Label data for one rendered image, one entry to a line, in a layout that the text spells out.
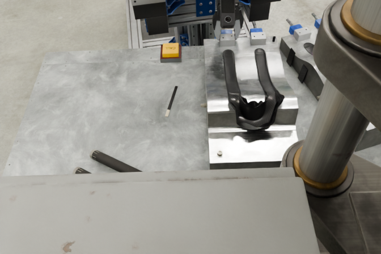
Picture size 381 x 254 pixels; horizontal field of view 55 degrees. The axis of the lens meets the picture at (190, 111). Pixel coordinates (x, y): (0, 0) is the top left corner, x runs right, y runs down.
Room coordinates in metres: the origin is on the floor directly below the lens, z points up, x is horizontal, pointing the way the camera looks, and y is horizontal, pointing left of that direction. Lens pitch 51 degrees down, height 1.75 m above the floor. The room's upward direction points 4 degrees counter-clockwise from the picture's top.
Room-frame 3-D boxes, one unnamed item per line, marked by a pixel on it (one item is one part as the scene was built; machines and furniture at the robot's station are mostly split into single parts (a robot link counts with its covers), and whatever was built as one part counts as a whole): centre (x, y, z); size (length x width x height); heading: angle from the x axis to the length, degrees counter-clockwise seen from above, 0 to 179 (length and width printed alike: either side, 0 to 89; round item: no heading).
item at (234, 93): (0.79, -0.20, 0.92); 0.35 x 0.16 x 0.09; 177
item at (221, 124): (0.78, -0.18, 0.87); 0.50 x 0.26 x 0.14; 177
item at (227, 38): (1.05, -0.15, 0.89); 0.13 x 0.05 x 0.05; 177
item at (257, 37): (1.05, -0.26, 0.89); 0.13 x 0.05 x 0.05; 177
